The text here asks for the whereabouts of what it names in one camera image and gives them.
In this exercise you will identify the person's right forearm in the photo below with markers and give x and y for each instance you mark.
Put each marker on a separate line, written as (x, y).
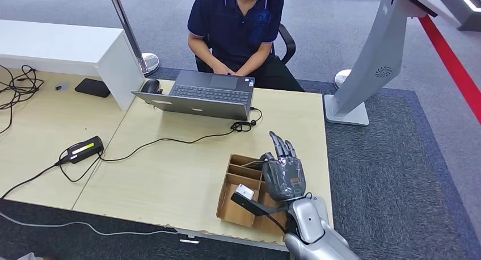
(203, 52)

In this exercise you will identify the white counter block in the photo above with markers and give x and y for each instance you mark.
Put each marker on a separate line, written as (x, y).
(56, 44)

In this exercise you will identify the chrome stanchion post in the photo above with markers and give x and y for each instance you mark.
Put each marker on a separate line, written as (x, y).
(149, 61)

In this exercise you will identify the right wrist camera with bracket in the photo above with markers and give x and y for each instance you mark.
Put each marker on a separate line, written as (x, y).
(244, 191)

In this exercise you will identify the black power brick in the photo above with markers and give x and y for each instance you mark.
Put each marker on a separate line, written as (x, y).
(85, 150)

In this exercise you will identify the black office chair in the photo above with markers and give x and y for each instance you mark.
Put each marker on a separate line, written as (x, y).
(289, 44)

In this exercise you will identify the dark blue area rug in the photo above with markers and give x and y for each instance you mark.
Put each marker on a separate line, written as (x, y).
(375, 175)

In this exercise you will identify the black rectangular pad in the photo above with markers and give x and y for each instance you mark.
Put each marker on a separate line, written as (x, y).
(92, 88)

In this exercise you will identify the wooden compartment tray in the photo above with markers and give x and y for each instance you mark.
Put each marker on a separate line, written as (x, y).
(235, 213)

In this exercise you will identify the person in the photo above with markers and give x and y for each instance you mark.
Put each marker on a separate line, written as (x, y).
(233, 25)

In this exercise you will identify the person's right hand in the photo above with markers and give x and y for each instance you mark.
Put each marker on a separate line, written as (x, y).
(222, 70)

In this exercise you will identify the grey floor object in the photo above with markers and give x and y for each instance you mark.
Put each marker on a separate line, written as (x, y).
(30, 257)

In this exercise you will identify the grey laptop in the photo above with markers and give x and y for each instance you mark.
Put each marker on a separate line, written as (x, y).
(211, 93)

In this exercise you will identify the person's left hand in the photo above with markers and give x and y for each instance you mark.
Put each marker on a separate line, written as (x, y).
(240, 73)

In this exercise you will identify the chrome stanchion base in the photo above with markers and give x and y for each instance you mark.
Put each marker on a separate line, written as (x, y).
(341, 78)

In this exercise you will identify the dark kiosk with light strip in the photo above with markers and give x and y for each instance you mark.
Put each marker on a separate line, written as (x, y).
(465, 15)

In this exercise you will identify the black computer mouse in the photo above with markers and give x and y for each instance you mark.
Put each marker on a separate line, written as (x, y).
(150, 86)

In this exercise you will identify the grey kiosk stand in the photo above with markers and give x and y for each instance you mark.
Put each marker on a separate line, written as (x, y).
(375, 56)

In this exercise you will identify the person's left forearm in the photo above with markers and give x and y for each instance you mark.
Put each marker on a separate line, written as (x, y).
(259, 58)

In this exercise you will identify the red barrier belt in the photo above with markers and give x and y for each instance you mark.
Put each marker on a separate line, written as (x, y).
(451, 64)

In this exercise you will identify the small grey round object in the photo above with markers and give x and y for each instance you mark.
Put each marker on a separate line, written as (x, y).
(62, 86)

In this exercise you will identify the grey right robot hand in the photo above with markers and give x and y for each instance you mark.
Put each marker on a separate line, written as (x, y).
(285, 179)

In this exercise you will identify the small white tab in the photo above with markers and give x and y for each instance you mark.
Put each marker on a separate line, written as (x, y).
(189, 241)

